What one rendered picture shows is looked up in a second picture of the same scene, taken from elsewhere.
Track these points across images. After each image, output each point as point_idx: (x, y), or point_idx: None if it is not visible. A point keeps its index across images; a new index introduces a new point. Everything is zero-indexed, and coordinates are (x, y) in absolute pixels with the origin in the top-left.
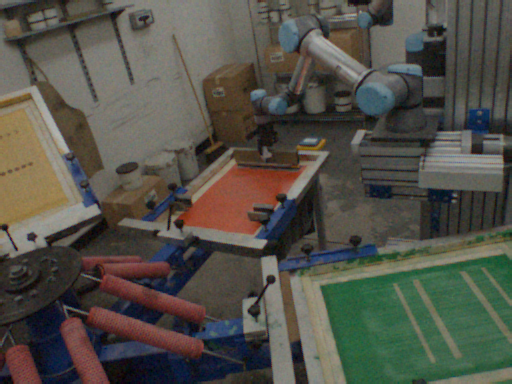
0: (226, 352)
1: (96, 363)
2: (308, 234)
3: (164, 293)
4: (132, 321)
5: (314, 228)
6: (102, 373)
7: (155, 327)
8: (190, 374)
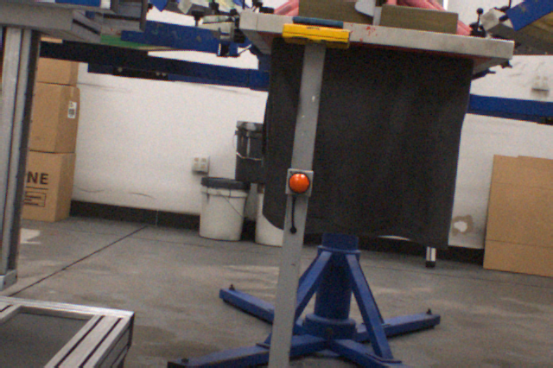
0: (245, 68)
1: (289, 0)
2: (280, 228)
3: (297, 9)
4: (293, 1)
5: (264, 205)
6: (283, 4)
7: (280, 9)
8: (258, 58)
